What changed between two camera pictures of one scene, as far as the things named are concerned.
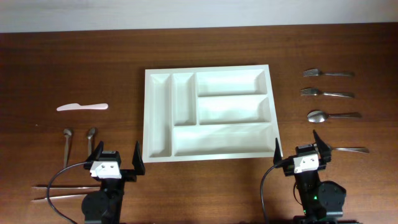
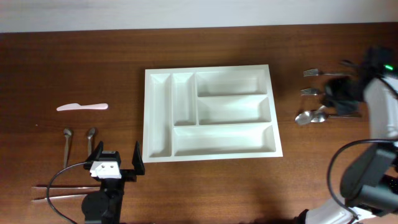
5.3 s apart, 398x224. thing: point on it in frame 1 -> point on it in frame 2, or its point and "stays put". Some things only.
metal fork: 316,72 stays put
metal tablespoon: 364,150 -> 305,117
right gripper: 323,151 -> 336,107
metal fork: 315,91 stays put
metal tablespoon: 318,116 stays put
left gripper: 139,166 stays put
